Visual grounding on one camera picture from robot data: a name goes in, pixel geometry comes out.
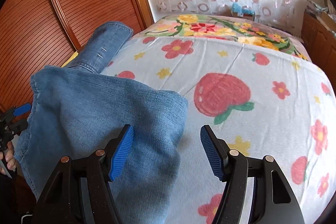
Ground white strawberry print blanket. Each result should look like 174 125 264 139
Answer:
103 37 335 223

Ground floral bed cover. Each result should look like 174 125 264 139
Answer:
141 14 311 61

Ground wooden louvered wardrobe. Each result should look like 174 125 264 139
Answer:
1 0 153 111

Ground blue denim pants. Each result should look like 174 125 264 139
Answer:
15 22 188 223

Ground blue item on box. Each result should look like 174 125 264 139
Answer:
231 2 255 15

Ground yellow Pikachu plush toy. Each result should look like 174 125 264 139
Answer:
61 51 79 68

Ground wooden low cabinet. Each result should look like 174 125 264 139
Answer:
301 11 336 82

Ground person's left hand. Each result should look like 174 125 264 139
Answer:
1 141 17 170

